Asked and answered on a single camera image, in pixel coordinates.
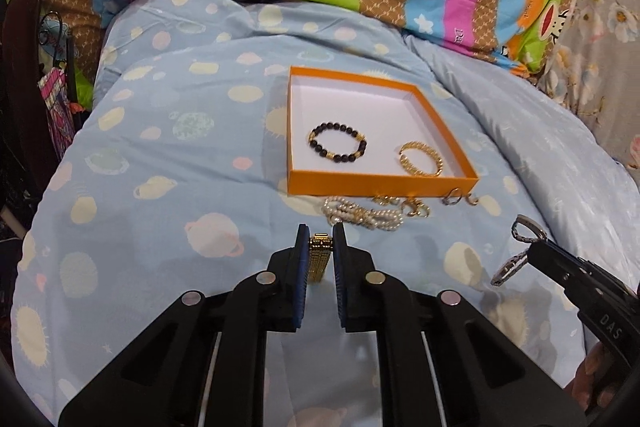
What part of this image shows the silver wristwatch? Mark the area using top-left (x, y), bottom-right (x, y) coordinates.
top-left (490, 214), bottom-right (549, 288)

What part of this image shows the white pearl bracelet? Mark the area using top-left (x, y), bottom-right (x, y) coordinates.
top-left (322, 197), bottom-right (405, 231)

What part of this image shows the dark wooden furniture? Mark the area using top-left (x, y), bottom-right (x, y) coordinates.
top-left (0, 0), bottom-right (96, 238)

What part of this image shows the black bead bracelet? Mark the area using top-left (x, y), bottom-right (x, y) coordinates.
top-left (307, 121), bottom-right (367, 162)

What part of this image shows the orange shallow box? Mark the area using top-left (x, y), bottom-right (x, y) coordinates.
top-left (287, 66), bottom-right (479, 198)

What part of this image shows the pink plaid cloth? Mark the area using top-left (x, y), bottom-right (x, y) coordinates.
top-left (37, 68), bottom-right (77, 154)

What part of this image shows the light blue planet blanket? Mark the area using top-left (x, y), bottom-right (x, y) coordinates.
top-left (10, 0), bottom-right (640, 427)

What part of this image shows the gold chain bracelet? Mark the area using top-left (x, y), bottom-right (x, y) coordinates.
top-left (398, 141), bottom-right (445, 178)

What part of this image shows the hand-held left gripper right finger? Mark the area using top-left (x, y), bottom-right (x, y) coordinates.
top-left (332, 223), bottom-right (586, 427)

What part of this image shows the gold wristwatch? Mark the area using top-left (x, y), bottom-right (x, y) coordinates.
top-left (309, 232), bottom-right (335, 286)

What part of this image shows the person's right hand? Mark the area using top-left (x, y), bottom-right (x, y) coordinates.
top-left (569, 346), bottom-right (627, 419)

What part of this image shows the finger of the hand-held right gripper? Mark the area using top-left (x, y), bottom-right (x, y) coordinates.
top-left (527, 241), bottom-right (640, 345)

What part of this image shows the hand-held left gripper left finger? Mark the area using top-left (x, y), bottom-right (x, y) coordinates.
top-left (57, 223), bottom-right (308, 427)

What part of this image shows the grey floral cloth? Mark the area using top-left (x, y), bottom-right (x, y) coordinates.
top-left (537, 0), bottom-right (640, 168)

